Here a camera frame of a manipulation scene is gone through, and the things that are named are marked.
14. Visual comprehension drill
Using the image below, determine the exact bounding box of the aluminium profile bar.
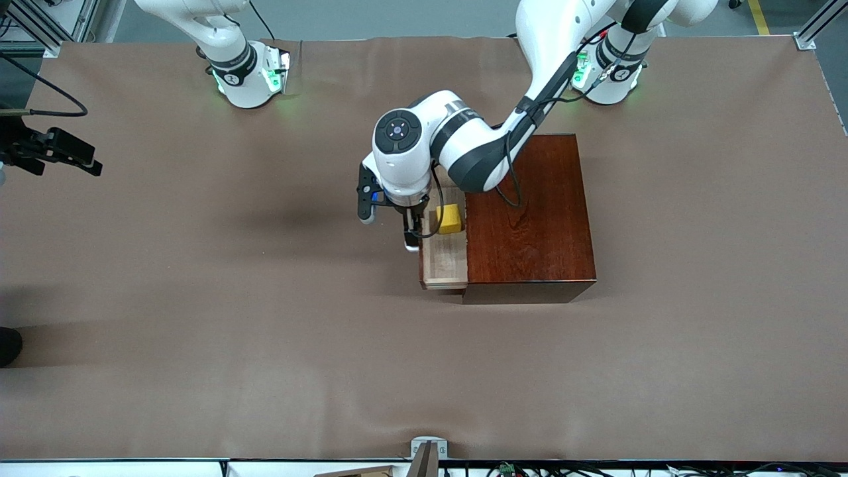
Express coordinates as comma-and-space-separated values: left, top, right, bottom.
795, 0, 848, 51

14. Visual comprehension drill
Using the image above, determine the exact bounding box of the paper table cover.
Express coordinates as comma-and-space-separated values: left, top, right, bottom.
0, 34, 848, 462

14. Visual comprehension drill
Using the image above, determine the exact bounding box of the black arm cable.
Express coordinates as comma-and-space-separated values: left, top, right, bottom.
0, 52, 89, 119
414, 23, 637, 239

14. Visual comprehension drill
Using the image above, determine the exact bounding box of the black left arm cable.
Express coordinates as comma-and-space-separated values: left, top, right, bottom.
414, 23, 637, 239

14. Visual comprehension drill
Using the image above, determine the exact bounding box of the aluminium frame structure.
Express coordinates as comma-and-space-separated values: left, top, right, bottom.
0, 0, 100, 57

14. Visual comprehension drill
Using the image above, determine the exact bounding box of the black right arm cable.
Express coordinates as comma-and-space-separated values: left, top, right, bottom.
0, 52, 89, 119

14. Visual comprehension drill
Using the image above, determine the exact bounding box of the thin black base cable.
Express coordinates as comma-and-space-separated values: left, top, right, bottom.
248, 0, 278, 40

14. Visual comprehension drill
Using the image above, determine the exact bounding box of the black round object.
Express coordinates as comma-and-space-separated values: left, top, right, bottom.
0, 327, 23, 368

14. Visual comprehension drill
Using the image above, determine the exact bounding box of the light wooden board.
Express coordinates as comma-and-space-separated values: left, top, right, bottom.
313, 465, 398, 477

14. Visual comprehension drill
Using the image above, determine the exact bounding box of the grey metal bracket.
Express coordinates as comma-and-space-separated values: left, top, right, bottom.
410, 436, 449, 477

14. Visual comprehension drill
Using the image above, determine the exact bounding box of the yellow block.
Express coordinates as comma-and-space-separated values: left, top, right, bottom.
435, 203, 463, 235

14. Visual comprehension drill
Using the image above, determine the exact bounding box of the dark wooden cabinet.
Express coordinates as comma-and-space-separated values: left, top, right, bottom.
462, 134, 597, 305

